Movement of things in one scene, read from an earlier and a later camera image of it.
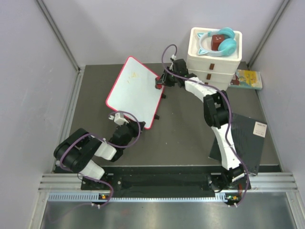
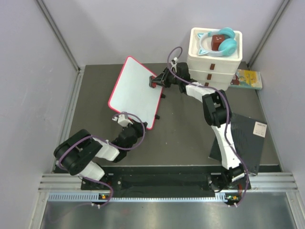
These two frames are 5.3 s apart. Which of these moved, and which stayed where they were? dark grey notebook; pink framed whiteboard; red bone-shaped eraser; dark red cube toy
Moved: red bone-shaped eraser
Stayed: pink framed whiteboard; dark grey notebook; dark red cube toy
